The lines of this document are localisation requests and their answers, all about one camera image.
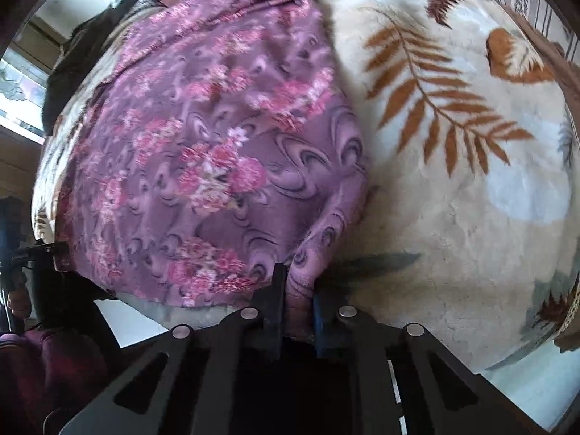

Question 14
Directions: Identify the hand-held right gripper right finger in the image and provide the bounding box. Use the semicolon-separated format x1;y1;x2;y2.
312;292;526;435

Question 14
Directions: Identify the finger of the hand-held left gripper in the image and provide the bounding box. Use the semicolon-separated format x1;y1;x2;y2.
13;240;63;261

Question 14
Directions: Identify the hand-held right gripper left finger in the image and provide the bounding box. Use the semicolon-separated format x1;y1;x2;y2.
59;263;288;435

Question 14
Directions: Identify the leaf print fleece blanket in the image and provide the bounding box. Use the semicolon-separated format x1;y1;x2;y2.
32;0;580;370

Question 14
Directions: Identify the purple floral garment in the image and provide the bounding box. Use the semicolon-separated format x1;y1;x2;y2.
54;0;370;343

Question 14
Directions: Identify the person's dark clothing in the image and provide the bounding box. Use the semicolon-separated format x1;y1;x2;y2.
29;258;122;343

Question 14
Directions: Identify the person's left hand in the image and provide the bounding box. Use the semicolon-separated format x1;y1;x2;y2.
5;286;33;323

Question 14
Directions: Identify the dark brown cloth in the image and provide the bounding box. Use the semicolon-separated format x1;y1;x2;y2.
43;0;155;137

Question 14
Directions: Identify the striped floral bedsheet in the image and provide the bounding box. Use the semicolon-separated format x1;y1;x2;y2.
473;0;580;62

